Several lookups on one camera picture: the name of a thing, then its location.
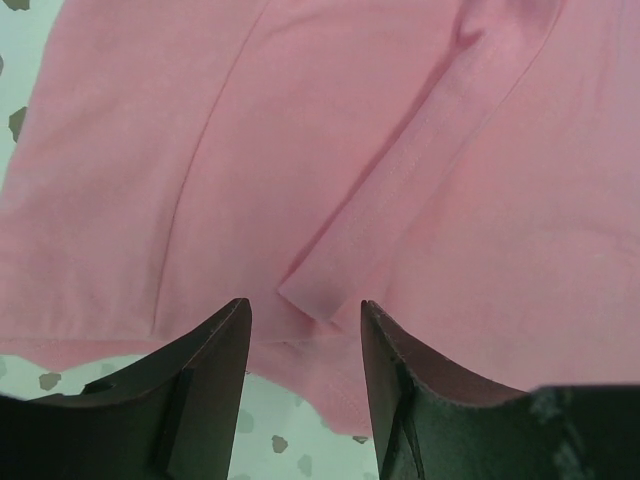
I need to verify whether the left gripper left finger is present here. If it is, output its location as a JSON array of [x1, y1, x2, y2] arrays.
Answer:
[[1, 299, 251, 480]]

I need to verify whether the pink t shirt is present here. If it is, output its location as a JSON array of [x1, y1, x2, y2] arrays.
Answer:
[[1, 1, 639, 435]]

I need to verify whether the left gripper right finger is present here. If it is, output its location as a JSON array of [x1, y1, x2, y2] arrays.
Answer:
[[361, 301, 639, 480]]

